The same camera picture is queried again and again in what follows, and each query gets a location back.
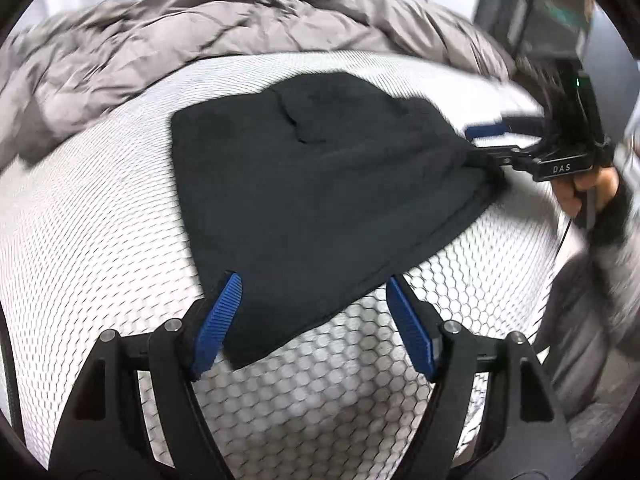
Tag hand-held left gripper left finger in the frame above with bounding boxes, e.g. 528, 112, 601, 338
47, 271, 244, 480

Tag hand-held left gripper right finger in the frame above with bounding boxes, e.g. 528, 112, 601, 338
385, 275, 581, 480

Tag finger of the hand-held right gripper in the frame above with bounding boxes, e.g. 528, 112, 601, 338
464, 114, 551, 141
467, 144, 538, 173

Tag black pants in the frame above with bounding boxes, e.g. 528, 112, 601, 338
170, 71, 506, 371

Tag person's right forearm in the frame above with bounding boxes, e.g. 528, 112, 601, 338
530, 175, 640, 421

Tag person's right hand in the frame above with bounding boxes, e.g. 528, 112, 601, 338
550, 165, 623, 218

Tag dark shelf unit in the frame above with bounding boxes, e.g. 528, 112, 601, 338
472, 0, 601, 126

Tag white mesh mattress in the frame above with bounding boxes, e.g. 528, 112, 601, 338
0, 50, 566, 480

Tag grey quilted duvet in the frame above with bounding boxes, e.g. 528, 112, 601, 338
0, 0, 511, 171

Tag thin black cable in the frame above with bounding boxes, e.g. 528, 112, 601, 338
530, 212, 576, 341

